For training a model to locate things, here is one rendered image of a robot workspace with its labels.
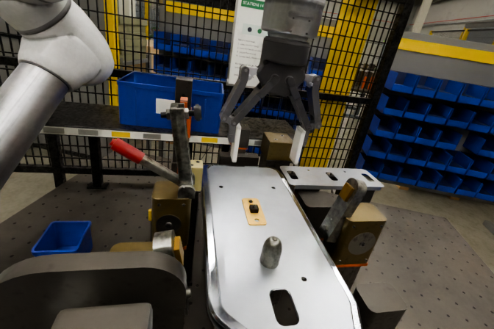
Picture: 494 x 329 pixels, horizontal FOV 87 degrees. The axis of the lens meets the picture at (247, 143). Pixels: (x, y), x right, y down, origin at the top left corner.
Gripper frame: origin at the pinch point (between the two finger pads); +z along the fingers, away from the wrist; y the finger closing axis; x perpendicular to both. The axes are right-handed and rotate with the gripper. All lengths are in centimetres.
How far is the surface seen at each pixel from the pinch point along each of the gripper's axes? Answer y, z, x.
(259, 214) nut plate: 0.7, 13.6, -1.4
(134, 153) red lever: -23.0, 1.0, -1.0
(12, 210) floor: -126, 113, 125
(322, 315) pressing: 4.8, 14.0, -22.3
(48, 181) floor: -121, 113, 162
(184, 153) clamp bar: -14.8, 0.0, -1.9
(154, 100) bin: -24.2, 2.0, 35.8
